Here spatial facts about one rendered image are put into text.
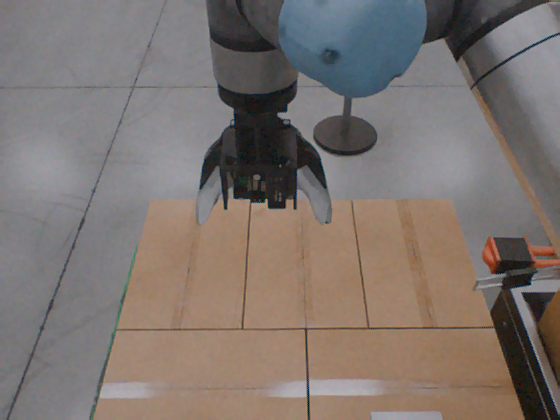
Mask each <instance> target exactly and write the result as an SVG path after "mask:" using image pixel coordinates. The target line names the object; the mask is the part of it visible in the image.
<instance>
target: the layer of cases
mask: <svg viewBox="0 0 560 420"><path fill-rule="evenodd" d="M196 202H197V200H150V204H149V207H148V211H147V214H146V218H145V226H144V229H143V232H142V236H141V240H140V244H139V248H138V251H137V254H136V258H135V262H134V266H133V269H132V272H131V276H130V280H129V284H128V288H127V290H126V294H125V298H124V306H123V310H122V312H121V316H120V320H119V324H118V328H117V331H116V334H115V338H114V342H113V346H112V350H111V352H110V356H109V360H108V364H107V368H106V371H105V374H104V378H103V386H102V390H101V393H100V396H99V400H98V404H97V408H96V411H95V414H94V418H93V420H369V416H370V413H371V412H420V411H440V412H441V413H442V417H443V420H525V419H524V416H523V410H522V407H521V405H520V403H519V400H518V397H517V394H516V391H515V388H514V386H513V383H512V380H511V377H510V374H509V371H508V368H507V366H506V363H505V360H504V357H503V351H502V348H501V346H500V343H499V340H498V337H497V334H496V331H495V328H494V326H493V323H492V320H491V317H490V314H489V311H488V309H487V306H486V303H485V300H484V294H483V291H482V289H478V290H475V291H473V290H472V289H471V288H472V287H473V285H474V283H475V278H477V274H476V271H475V269H474V266H473V263H472V260H471V257H470V254H469V251H468V249H467V246H466V243H465V240H464V234H463V231H462V229H461V226H460V223H459V220H458V217H457V214H456V211H455V209H454V206H453V203H452V200H451V199H352V203H351V200H350V199H331V205H332V218H331V223H330V224H328V225H327V224H326V223H325V225H321V224H320V223H319V221H318V220H317V219H316V217H315V215H314V213H313V211H312V208H311V206H310V203H309V200H308V199H300V200H297V210H293V200H286V209H272V210H269V209H267V200H266V203H251V208H250V200H242V201H240V200H228V204H227V210H224V202H223V200H218V202H217V204H215V205H214V206H213V208H212V211H211V212H210V215H209V217H208V219H207V220H206V223H205V224H204V225H203V226H201V225H199V224H198V222H197V218H196Z"/></svg>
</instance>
